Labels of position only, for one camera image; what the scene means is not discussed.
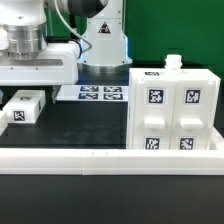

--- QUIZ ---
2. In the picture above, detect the white cabinet door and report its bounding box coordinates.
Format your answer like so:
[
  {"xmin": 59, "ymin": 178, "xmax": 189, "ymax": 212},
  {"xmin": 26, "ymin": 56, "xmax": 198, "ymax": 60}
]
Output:
[
  {"xmin": 170, "ymin": 80, "xmax": 214, "ymax": 150},
  {"xmin": 132, "ymin": 80, "xmax": 175, "ymax": 150}
]

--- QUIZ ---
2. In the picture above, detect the white cabinet top block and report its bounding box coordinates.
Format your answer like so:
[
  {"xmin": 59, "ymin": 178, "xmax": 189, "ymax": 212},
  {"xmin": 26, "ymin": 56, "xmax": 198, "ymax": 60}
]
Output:
[{"xmin": 3, "ymin": 90, "xmax": 46, "ymax": 124}]

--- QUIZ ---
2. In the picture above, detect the white cabinet body box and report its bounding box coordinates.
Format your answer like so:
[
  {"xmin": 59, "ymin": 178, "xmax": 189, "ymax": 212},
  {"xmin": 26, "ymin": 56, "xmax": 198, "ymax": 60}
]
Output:
[{"xmin": 125, "ymin": 54, "xmax": 222, "ymax": 150}]

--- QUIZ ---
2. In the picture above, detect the white marker base plate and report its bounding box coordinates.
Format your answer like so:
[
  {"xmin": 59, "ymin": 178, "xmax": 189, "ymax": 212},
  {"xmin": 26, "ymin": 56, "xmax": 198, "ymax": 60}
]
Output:
[{"xmin": 56, "ymin": 85, "xmax": 128, "ymax": 102}]

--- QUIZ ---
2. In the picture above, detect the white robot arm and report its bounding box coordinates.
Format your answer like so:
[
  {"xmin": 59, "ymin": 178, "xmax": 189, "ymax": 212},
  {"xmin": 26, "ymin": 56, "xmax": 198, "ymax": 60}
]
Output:
[{"xmin": 0, "ymin": 0, "xmax": 132, "ymax": 86}]

